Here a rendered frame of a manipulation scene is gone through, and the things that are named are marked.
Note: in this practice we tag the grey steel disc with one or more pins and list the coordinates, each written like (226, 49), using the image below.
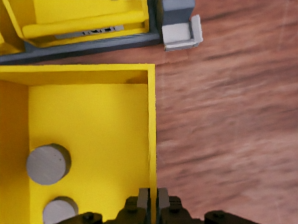
(48, 164)
(58, 209)

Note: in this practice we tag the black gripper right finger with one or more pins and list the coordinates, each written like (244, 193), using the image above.
(165, 213)

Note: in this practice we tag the yellow bin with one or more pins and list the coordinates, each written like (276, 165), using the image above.
(41, 18)
(8, 34)
(103, 114)

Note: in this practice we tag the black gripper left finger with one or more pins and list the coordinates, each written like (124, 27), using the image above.
(130, 215)

